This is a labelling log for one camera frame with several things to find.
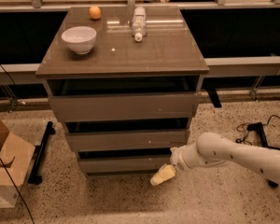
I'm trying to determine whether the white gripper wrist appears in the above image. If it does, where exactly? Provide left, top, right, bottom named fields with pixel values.
left=150, top=147, right=187, bottom=186

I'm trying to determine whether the grey drawer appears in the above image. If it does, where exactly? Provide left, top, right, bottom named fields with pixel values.
left=65, top=129, right=189, bottom=152
left=49, top=93, right=199, bottom=122
left=77, top=155, right=170, bottom=174

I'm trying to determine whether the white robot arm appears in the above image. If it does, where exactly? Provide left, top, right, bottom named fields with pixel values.
left=150, top=133, right=280, bottom=186

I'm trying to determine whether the grey drawer cabinet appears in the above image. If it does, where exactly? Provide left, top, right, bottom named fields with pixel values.
left=35, top=6, right=210, bottom=176

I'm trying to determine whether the open cardboard box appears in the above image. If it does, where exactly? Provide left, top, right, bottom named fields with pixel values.
left=0, top=120, right=35, bottom=208

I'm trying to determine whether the black floor stand right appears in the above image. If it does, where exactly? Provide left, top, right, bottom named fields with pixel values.
left=246, top=121, right=280, bottom=189

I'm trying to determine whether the black floor stand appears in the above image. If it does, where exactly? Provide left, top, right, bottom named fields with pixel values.
left=28, top=121, right=55, bottom=185
left=246, top=121, right=280, bottom=189

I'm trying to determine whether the black floor stand left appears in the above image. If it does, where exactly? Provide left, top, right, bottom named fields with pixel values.
left=28, top=121, right=55, bottom=185

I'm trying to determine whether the clear plastic bottle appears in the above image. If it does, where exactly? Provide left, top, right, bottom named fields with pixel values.
left=132, top=7, right=147, bottom=42

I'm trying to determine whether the white ceramic bowl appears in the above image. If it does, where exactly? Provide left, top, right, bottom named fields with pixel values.
left=62, top=26, right=97, bottom=54

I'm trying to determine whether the orange fruit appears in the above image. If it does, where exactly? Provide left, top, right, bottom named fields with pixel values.
left=89, top=7, right=102, bottom=20

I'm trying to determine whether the black cable on floor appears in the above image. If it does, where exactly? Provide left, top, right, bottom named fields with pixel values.
left=234, top=114, right=280, bottom=146

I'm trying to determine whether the black cable left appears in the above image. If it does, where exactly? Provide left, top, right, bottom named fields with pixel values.
left=0, top=54, right=35, bottom=224

